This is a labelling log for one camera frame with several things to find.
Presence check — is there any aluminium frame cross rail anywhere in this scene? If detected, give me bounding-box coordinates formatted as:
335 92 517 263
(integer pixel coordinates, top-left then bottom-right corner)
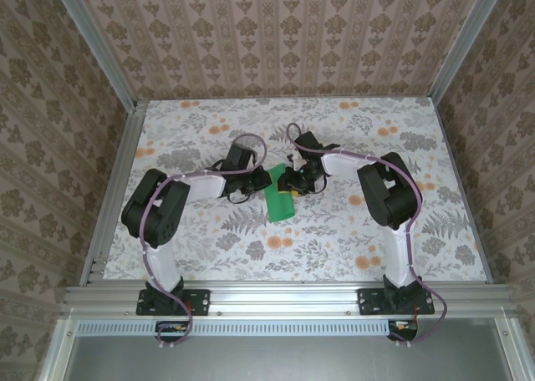
60 283 517 318

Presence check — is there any aluminium frame corner post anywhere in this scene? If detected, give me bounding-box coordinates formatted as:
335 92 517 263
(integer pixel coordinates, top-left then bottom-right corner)
428 0 513 102
52 0 141 113

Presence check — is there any white slotted cable duct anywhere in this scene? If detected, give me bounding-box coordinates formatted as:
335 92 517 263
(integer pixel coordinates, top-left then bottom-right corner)
77 318 419 336

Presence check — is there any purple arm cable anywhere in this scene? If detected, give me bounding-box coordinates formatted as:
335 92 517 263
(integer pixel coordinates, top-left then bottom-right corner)
286 123 451 348
140 133 268 351

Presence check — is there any grey metal shelf panel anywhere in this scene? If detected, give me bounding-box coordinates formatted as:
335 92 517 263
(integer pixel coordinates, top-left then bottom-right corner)
62 334 510 381

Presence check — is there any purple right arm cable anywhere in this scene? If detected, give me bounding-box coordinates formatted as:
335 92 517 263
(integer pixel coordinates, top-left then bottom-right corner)
286 123 451 348

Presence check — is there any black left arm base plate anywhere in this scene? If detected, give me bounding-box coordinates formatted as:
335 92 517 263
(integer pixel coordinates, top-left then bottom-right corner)
135 287 211 317

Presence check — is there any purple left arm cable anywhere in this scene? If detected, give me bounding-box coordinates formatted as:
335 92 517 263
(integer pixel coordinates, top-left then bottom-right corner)
140 133 268 351

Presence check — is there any aluminium lower frame strut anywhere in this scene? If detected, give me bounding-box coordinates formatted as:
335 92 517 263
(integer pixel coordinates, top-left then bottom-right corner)
492 317 534 381
39 317 79 381

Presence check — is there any floral patterned table cover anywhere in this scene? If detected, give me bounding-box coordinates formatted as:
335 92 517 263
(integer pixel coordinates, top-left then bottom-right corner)
102 96 489 282

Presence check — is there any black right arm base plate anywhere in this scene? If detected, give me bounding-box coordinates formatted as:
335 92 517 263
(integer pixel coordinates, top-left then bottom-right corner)
357 287 436 317

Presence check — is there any small circuit board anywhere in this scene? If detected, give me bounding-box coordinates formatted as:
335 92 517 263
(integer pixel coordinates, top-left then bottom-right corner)
387 319 419 341
155 320 191 343

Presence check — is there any aluminium frame side rail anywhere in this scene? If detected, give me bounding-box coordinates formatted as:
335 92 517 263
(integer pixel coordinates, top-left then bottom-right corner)
79 99 147 287

